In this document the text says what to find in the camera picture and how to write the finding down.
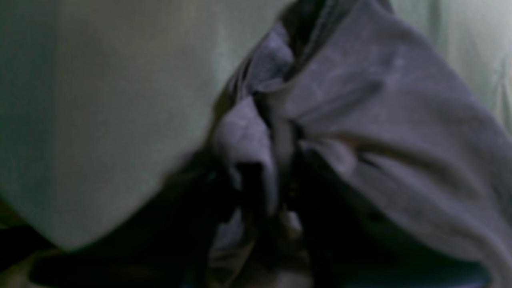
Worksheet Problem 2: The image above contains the pale green table cloth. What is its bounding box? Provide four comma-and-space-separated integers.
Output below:
1, 0, 511, 259

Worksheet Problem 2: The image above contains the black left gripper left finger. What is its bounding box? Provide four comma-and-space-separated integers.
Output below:
29, 154, 231, 288

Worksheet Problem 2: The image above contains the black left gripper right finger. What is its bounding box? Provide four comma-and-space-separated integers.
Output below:
289, 151, 491, 288

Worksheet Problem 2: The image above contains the dark grey t-shirt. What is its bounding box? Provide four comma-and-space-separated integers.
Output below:
206, 0, 511, 288

